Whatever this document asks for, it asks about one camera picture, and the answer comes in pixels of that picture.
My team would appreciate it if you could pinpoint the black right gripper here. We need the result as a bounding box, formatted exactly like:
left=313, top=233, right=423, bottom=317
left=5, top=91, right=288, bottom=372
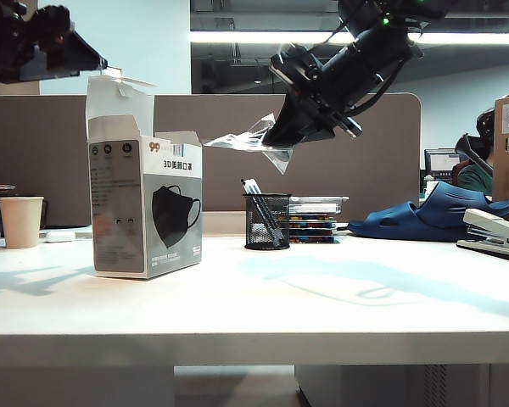
left=261, top=54, right=364, bottom=148

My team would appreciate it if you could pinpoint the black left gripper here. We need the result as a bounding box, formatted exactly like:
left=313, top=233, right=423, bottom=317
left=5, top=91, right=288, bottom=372
left=0, top=3, right=109, bottom=84

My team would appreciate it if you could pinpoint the black mask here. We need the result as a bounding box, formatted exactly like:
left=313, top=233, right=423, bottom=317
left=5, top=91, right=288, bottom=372
left=203, top=112, right=294, bottom=175

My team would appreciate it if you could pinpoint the grey white mask box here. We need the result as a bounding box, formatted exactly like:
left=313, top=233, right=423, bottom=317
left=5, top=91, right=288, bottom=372
left=87, top=75, right=204, bottom=281

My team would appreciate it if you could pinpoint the colourful flat box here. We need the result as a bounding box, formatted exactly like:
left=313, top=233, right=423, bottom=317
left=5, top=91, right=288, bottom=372
left=288, top=222, right=337, bottom=237
left=288, top=213, right=338, bottom=224
left=288, top=235, right=342, bottom=245

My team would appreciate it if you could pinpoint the black pen with white cap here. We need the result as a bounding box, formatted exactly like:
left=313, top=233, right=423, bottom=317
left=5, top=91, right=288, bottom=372
left=248, top=179, right=288, bottom=247
left=240, top=178, right=281, bottom=247

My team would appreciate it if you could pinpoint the brown desk partition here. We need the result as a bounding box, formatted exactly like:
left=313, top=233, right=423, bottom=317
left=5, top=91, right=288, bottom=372
left=0, top=92, right=422, bottom=227

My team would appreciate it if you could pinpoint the clear plastic case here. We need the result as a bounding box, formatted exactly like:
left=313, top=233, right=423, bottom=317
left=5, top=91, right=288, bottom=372
left=288, top=195, right=350, bottom=215

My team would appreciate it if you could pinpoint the black mesh pen holder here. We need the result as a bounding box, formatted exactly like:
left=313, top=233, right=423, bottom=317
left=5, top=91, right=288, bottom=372
left=243, top=192, right=293, bottom=251

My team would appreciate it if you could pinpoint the white ceiling light strip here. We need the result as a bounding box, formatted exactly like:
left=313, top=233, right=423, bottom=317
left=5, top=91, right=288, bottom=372
left=189, top=30, right=509, bottom=46

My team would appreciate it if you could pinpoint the computer monitor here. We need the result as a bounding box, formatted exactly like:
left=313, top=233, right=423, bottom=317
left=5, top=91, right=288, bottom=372
left=423, top=148, right=472, bottom=185

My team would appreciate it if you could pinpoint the blue foam slipper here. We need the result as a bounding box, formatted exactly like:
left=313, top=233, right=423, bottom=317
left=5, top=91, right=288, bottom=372
left=347, top=181, right=509, bottom=243

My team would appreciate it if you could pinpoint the black office chair headrest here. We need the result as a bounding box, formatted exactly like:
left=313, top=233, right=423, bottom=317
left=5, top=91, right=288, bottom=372
left=454, top=132, right=493, bottom=175

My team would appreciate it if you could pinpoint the beige paper cup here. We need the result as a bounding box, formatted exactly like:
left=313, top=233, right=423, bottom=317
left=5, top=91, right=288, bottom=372
left=0, top=196, right=46, bottom=249

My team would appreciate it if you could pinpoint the silver laptop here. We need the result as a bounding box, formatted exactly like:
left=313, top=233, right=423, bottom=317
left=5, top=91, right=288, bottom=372
left=40, top=223, right=95, bottom=239

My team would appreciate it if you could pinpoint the seated person in green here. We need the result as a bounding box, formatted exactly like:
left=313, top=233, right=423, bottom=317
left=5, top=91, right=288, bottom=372
left=454, top=108, right=496, bottom=198

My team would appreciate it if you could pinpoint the grey white stapler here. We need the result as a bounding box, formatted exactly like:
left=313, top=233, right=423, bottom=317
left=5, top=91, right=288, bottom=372
left=456, top=207, right=509, bottom=265

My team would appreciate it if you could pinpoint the desk leg panel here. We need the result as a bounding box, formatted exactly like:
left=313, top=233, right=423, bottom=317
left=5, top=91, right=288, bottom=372
left=0, top=365, right=176, bottom=407

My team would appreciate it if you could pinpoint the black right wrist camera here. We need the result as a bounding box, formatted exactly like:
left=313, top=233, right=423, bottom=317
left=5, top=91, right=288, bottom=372
left=268, top=42, right=324, bottom=92

